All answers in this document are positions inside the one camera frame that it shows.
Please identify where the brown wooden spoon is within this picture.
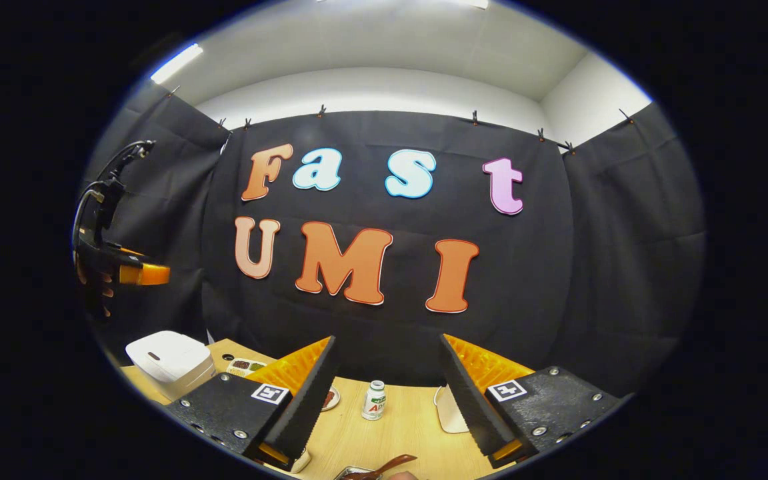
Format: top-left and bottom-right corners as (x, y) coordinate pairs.
(343, 453), (419, 480)

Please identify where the white drink bottle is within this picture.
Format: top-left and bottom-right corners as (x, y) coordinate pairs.
(361, 379), (387, 422)

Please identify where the ceiling light panel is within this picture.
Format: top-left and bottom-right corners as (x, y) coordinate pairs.
(150, 43), (204, 85)

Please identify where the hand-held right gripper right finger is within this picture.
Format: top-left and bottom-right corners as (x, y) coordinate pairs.
(438, 333), (625, 468)

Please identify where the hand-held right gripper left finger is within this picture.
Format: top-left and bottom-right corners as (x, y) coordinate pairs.
(167, 335), (340, 468)

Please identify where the white toaster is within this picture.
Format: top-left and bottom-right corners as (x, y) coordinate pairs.
(435, 385), (471, 435)

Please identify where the white divided grain dish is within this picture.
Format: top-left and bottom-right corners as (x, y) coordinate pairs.
(226, 357), (268, 379)

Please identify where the wire metal chopstick holder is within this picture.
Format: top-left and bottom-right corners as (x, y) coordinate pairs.
(332, 465), (385, 480)

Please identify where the white rice cooker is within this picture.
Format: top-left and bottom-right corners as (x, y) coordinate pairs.
(125, 330), (217, 403)

